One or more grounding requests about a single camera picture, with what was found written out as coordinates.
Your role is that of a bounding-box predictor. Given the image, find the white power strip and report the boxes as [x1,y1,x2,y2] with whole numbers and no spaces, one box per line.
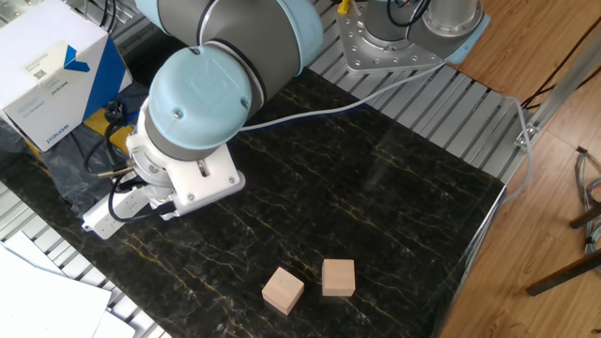
[82,184,152,240]

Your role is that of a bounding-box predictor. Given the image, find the wooden cube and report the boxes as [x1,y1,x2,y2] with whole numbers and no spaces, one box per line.
[321,258,357,298]
[261,266,305,315]

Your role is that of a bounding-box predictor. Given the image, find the silver robot mounting plate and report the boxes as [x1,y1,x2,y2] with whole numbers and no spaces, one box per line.
[335,0,447,75]

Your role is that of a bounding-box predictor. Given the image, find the black wrapped package yellow tape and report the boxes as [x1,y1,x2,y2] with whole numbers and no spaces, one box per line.
[0,82,156,217]

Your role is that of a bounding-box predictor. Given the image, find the white and blue cardboard box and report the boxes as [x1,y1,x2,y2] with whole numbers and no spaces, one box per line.
[0,0,133,153]

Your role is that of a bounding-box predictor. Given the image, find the dark brown wooden stand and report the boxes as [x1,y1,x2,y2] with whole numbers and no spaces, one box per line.
[525,201,601,298]

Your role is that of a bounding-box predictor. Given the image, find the white paper sheets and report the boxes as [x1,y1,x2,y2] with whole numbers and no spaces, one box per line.
[0,232,173,338]

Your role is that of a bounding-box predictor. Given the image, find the black looped base cable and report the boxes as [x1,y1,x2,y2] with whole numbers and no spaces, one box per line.
[386,0,432,29]

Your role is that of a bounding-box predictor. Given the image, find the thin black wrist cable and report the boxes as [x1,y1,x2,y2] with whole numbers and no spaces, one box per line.
[107,176,178,224]

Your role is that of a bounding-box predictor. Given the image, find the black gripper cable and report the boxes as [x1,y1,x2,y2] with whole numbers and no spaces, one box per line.
[83,100,142,176]

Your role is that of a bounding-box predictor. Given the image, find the aluminium frame post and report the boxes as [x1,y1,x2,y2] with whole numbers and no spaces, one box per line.
[514,40,601,150]

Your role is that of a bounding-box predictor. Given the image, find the thin black floor cables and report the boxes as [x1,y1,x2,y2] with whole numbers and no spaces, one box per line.
[519,13,601,110]

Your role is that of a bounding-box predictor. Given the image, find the grey wire bundle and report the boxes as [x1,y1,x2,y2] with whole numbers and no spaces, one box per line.
[575,145,601,257]

